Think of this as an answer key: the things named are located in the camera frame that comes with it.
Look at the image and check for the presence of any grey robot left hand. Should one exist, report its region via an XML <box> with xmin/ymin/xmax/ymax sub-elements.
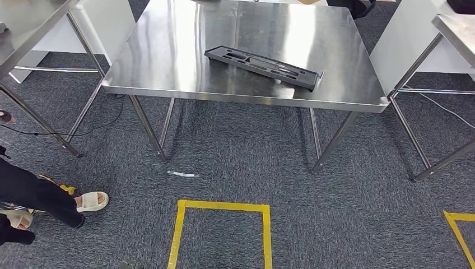
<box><xmin>118</xmin><ymin>259</ymin><xmax>145</xmax><ymax>269</ymax></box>

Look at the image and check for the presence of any black plastic frame part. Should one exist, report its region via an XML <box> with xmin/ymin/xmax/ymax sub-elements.
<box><xmin>204</xmin><ymin>45</ymin><xmax>325</xmax><ymax>92</ymax></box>

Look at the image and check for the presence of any stainless steel workbench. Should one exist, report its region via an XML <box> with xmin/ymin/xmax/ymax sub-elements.
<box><xmin>101</xmin><ymin>0</ymin><xmax>390</xmax><ymax>174</ymax></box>

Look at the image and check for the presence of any person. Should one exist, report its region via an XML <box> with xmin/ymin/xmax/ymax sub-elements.
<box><xmin>0</xmin><ymin>145</ymin><xmax>110</xmax><ymax>247</ymax></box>

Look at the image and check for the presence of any crumpled yellow tape piece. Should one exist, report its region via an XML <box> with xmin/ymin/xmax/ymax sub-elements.
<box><xmin>37</xmin><ymin>174</ymin><xmax>77</xmax><ymax>196</ymax></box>

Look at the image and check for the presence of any stainless steel table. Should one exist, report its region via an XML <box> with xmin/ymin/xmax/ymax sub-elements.
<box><xmin>388</xmin><ymin>14</ymin><xmax>475</xmax><ymax>183</ymax></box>
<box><xmin>0</xmin><ymin>0</ymin><xmax>106</xmax><ymax>159</ymax></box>

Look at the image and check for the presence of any white plastic strip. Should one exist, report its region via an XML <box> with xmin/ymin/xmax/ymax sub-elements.
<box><xmin>167</xmin><ymin>170</ymin><xmax>201</xmax><ymax>178</ymax></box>

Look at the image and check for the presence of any yellow floor tape square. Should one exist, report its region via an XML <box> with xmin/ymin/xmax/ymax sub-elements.
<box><xmin>167</xmin><ymin>200</ymin><xmax>273</xmax><ymax>269</ymax></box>

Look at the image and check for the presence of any white partition board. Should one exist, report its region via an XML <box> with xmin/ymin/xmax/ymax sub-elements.
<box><xmin>8</xmin><ymin>0</ymin><xmax>136</xmax><ymax>84</ymax></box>
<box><xmin>370</xmin><ymin>0</ymin><xmax>475</xmax><ymax>96</ymax></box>

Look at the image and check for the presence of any black office chair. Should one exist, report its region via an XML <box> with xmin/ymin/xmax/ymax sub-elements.
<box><xmin>326</xmin><ymin>0</ymin><xmax>376</xmax><ymax>20</ymax></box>

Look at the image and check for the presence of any black bag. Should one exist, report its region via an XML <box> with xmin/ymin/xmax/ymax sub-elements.
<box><xmin>446</xmin><ymin>0</ymin><xmax>475</xmax><ymax>15</ymax></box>

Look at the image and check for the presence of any black floor cable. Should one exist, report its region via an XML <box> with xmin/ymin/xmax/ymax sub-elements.
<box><xmin>0</xmin><ymin>97</ymin><xmax>125</xmax><ymax>137</ymax></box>

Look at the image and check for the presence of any grey floor cable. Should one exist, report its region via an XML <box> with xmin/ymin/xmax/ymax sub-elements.
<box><xmin>403</xmin><ymin>86</ymin><xmax>475</xmax><ymax>130</ymax></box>

